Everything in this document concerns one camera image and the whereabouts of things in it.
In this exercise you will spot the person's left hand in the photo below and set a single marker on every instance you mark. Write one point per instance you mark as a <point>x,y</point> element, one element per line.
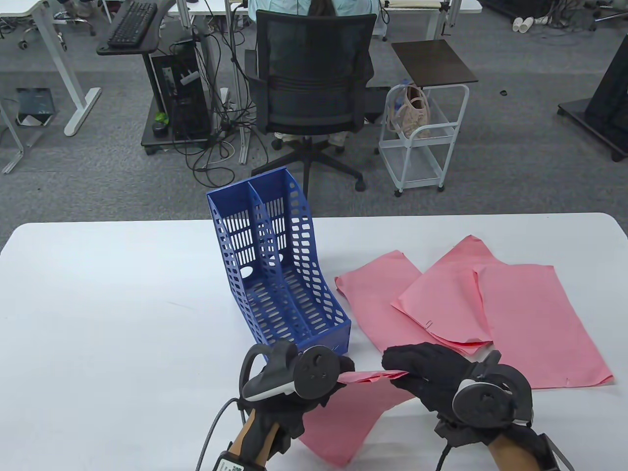
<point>279,422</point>

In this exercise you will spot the person's right hand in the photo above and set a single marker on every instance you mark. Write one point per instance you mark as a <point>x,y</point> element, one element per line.
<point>422,368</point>

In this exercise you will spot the pink paper stack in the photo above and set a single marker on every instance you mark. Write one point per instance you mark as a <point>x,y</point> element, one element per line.
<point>441,294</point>
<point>539,324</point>
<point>343,422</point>
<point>373,294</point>

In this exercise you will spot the person's left forearm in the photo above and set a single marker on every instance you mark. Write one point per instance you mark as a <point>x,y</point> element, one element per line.
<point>240,436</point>

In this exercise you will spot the black white hand controller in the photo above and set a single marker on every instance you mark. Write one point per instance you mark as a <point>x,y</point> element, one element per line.
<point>483,402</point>
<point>316,373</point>

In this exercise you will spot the blue plastic file holder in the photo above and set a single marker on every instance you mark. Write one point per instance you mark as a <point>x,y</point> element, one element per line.
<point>324,338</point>

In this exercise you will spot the beige handbag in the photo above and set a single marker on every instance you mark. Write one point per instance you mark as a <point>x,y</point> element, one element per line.
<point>414,115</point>

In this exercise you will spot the white cart with brown top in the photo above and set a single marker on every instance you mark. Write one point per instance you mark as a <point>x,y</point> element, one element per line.
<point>431,64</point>

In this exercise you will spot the small green object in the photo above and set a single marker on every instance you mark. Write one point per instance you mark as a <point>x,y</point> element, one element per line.
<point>161,117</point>

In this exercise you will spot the black mesh office chair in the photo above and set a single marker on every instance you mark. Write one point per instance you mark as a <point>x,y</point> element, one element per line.
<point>314,59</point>

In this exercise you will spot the black floor stand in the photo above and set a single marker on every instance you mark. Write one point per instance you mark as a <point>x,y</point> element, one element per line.
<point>608,98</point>

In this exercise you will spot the black computer tower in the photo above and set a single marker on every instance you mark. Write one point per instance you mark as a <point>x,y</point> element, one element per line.
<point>186,98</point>

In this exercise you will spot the white slipper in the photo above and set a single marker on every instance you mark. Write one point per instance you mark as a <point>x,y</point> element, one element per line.
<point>517,23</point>
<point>528,23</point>

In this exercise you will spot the white desk with metal legs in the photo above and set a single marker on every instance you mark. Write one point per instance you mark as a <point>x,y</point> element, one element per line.
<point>461,5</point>

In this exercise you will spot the dark teal bag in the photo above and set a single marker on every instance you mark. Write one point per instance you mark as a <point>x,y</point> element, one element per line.
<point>34,100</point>

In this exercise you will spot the black computer cart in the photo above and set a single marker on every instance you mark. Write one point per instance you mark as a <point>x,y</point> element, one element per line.
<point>164,29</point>

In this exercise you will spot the black keyboard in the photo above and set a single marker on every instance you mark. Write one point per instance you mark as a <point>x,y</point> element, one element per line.
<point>132,24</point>

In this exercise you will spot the silver chair base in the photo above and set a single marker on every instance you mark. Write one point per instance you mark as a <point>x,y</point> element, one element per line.
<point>73,20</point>

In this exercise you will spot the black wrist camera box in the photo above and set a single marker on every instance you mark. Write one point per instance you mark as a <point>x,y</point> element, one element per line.
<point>557,456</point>
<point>228,463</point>

